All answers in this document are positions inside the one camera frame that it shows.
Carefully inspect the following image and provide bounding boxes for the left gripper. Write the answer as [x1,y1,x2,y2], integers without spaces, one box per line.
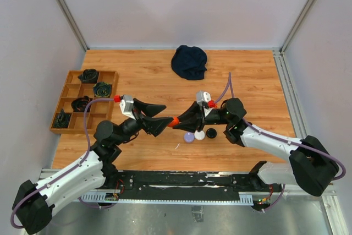
[114,98,174,146]

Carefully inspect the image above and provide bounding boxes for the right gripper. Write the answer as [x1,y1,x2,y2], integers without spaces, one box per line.
[172,101,232,132]

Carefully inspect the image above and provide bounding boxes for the white earbud case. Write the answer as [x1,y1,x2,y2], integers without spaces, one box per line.
[194,130,206,141]

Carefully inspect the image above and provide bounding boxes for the orange earbud case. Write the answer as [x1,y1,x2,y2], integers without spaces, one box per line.
[168,117,180,128]

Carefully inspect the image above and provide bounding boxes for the lavender earbud case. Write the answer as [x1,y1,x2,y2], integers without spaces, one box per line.
[183,132,195,143]

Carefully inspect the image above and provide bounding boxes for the black earbud case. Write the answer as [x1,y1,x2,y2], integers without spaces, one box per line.
[206,128,217,139]

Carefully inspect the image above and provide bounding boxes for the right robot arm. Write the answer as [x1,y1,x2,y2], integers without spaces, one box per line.
[172,98,338,196]

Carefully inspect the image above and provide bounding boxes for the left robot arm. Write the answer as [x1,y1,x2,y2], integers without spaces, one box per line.
[10,95,173,234]

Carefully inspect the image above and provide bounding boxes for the dark navy crumpled cloth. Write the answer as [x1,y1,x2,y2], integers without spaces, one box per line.
[170,45,207,80]

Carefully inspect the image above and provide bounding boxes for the rolled green patterned tie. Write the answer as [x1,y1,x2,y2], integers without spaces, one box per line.
[93,81,112,98]

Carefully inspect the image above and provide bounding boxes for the rolled black orange tie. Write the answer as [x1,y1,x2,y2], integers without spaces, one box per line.
[71,96,92,112]

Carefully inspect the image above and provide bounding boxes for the rolled black tie top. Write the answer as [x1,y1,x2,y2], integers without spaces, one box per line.
[78,69,99,84]

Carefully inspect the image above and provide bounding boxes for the wooden compartment tray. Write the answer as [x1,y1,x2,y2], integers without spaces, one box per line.
[49,69,118,134]

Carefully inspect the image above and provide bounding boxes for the rolled green black tie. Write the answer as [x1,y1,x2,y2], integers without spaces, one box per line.
[52,109,72,129]

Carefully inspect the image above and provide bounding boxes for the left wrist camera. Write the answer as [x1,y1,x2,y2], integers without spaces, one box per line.
[119,95,135,119]

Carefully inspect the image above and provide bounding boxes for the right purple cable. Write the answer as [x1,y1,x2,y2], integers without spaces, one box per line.
[214,72,347,211]

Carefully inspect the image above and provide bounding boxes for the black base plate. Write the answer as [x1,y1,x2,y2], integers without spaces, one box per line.
[100,171,281,201]

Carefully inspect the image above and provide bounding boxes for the aluminium frame rail right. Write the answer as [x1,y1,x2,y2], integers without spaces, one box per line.
[272,0,317,138]

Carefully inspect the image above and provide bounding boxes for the aluminium frame post left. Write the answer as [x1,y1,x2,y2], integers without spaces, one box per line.
[56,0,89,52]

